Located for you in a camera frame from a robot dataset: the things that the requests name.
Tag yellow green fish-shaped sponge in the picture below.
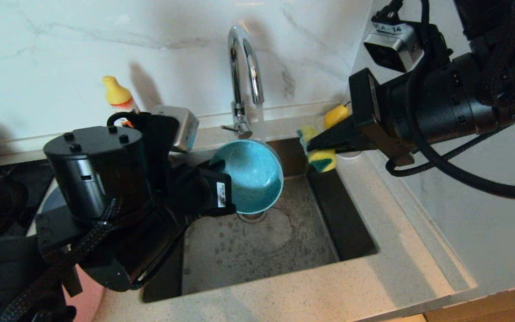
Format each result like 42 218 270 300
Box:
297 127 338 174

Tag teal bowl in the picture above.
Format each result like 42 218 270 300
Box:
210 140 284 214

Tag chrome curved faucet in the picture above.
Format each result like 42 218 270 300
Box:
220 25 265 139

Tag orange yellow detergent bottle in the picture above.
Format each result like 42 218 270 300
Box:
102 75 141 128

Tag blue plate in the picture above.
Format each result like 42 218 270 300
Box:
38 186 68 220

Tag stainless steel sink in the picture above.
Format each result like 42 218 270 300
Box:
143 136 380 303

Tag yellow pear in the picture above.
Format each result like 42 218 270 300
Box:
323 104 351 130

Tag round metal drain strainer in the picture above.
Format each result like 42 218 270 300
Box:
239 211 268 223

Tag pink plate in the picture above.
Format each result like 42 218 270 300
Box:
63 264 106 322

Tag brown wooden cabinet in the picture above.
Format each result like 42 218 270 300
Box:
423 278 515 322

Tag thin black braided cable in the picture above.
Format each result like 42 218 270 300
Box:
385 125 511 178

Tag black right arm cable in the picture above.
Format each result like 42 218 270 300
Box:
407 0 515 203

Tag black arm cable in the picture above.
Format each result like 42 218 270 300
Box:
407 0 515 203
107 111 139 128

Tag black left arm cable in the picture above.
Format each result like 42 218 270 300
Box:
107 111 139 128

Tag black braided cable sleeve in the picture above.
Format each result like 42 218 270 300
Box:
477 0 515 106
0 199 122 322

